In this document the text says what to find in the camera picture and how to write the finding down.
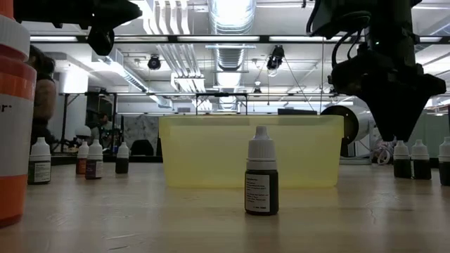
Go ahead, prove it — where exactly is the black ceiling-hung camera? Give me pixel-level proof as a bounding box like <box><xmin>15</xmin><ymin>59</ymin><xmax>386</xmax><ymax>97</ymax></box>
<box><xmin>147</xmin><ymin>54</ymin><xmax>162</xmax><ymax>71</ymax></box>
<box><xmin>266</xmin><ymin>44</ymin><xmax>285</xmax><ymax>71</ymax></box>

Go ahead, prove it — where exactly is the small green food coloring bottle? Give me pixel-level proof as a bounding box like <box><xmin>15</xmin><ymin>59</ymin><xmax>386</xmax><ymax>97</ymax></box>
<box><xmin>27</xmin><ymin>136</ymin><xmax>52</xmax><ymax>186</ymax></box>

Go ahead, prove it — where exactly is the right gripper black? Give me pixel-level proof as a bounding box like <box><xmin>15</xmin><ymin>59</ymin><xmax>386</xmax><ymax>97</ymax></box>
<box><xmin>329</xmin><ymin>48</ymin><xmax>446</xmax><ymax>142</ymax></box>

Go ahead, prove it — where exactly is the pale green partition screen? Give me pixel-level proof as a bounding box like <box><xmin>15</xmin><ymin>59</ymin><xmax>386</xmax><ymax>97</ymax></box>
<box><xmin>407</xmin><ymin>112</ymin><xmax>450</xmax><ymax>157</ymax></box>

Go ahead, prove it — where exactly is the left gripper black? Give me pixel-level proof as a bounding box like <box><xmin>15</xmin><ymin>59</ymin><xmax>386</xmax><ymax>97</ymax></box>
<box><xmin>52</xmin><ymin>0</ymin><xmax>143</xmax><ymax>56</ymax></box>

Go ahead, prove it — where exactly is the black monitor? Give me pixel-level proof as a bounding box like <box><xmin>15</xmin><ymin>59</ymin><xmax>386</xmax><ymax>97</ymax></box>
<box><xmin>277</xmin><ymin>108</ymin><xmax>318</xmax><ymax>116</ymax></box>

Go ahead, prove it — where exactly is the large orange food coloring bottle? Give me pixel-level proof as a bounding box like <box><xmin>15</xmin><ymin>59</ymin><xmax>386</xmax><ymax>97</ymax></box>
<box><xmin>0</xmin><ymin>0</ymin><xmax>38</xmax><ymax>228</ymax></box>

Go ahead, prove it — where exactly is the small dark food coloring bottle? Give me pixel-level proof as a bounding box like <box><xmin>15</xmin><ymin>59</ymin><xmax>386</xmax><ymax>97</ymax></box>
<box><xmin>392</xmin><ymin>140</ymin><xmax>413</xmax><ymax>179</ymax></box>
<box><xmin>438</xmin><ymin>136</ymin><xmax>450</xmax><ymax>186</ymax></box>
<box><xmin>410</xmin><ymin>139</ymin><xmax>432</xmax><ymax>181</ymax></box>

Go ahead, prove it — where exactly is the person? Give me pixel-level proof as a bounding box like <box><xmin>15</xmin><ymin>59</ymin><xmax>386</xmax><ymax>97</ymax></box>
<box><xmin>91</xmin><ymin>111</ymin><xmax>113</xmax><ymax>141</ymax></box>
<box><xmin>27</xmin><ymin>44</ymin><xmax>58</xmax><ymax>145</ymax></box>

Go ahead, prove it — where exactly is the white camera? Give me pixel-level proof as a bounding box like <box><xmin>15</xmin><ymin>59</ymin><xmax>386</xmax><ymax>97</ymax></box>
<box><xmin>320</xmin><ymin>104</ymin><xmax>379</xmax><ymax>157</ymax></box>

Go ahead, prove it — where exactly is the white coiled cable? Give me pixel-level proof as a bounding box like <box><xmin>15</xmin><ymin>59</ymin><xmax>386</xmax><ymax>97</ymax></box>
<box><xmin>368</xmin><ymin>138</ymin><xmax>394</xmax><ymax>166</ymax></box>

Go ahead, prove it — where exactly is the silver round ventilation duct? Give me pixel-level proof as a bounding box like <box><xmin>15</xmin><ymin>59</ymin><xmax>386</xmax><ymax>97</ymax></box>
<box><xmin>207</xmin><ymin>0</ymin><xmax>257</xmax><ymax>112</ymax></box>

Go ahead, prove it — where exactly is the grey patterned panel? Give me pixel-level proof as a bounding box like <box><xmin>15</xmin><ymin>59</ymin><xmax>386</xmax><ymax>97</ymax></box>
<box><xmin>122</xmin><ymin>114</ymin><xmax>161</xmax><ymax>155</ymax></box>

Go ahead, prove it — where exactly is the black background rig frame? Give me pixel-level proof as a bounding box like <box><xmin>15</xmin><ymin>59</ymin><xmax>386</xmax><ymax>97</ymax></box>
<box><xmin>59</xmin><ymin>91</ymin><xmax>119</xmax><ymax>154</ymax></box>

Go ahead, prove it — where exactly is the small purple food coloring bottle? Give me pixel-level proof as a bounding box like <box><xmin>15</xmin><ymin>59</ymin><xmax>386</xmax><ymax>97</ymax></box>
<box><xmin>84</xmin><ymin>138</ymin><xmax>104</xmax><ymax>181</ymax></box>

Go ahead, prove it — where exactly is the yellow translucent plastic bin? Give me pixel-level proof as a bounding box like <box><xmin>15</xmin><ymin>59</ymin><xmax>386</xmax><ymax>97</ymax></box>
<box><xmin>157</xmin><ymin>115</ymin><xmax>345</xmax><ymax>189</ymax></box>

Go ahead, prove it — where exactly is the black background chair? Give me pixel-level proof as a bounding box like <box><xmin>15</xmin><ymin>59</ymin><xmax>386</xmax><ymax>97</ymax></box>
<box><xmin>129</xmin><ymin>139</ymin><xmax>155</xmax><ymax>157</ymax></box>

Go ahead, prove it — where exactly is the small orange-brown food coloring bottle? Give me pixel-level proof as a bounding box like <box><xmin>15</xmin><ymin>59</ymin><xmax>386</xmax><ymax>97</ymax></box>
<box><xmin>75</xmin><ymin>141</ymin><xmax>90</xmax><ymax>176</ymax></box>

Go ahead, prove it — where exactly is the small dark green coloring bottle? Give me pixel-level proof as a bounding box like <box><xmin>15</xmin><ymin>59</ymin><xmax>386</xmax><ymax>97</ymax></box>
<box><xmin>115</xmin><ymin>141</ymin><xmax>130</xmax><ymax>174</ymax></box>

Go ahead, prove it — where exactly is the small black food coloring bottle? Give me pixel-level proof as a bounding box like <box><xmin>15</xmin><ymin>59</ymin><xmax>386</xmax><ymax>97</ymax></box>
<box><xmin>244</xmin><ymin>125</ymin><xmax>280</xmax><ymax>216</ymax></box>

